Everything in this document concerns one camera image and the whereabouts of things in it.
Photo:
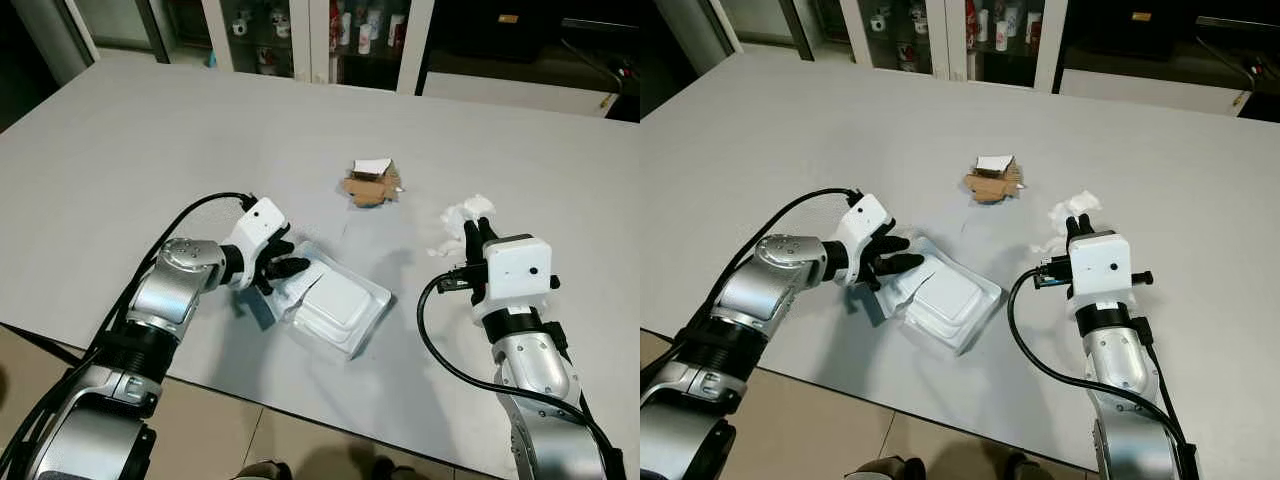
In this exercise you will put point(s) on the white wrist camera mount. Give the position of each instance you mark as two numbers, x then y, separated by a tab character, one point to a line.
262	222
1100	270
865	218
515	270

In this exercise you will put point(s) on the white board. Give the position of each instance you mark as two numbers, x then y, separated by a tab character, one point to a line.
510	92
1150	90

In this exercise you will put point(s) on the white glass door cabinet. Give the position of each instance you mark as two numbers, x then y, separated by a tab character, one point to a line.
955	40
310	40

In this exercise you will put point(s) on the white mug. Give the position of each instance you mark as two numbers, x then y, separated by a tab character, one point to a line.
878	22
240	27

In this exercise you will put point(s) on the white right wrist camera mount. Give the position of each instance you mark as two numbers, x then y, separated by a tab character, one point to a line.
515	270
1100	270

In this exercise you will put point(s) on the black cabinet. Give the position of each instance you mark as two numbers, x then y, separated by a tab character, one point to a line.
1160	45
530	45

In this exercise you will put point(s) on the white bottle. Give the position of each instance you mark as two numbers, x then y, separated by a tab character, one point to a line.
366	32
1001	36

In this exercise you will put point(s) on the white tissue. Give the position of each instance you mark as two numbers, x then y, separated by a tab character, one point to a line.
1075	205
460	212

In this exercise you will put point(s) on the brown cardboard box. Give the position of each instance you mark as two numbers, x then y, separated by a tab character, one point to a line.
992	187
372	190

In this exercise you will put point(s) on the white foam food container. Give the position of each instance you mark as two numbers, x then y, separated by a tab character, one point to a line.
335	305
945	300

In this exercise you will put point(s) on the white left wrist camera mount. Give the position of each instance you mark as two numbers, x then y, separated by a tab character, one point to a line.
865	218
262	222

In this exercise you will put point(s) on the white paper piece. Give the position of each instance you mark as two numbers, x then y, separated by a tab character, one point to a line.
372	166
994	163

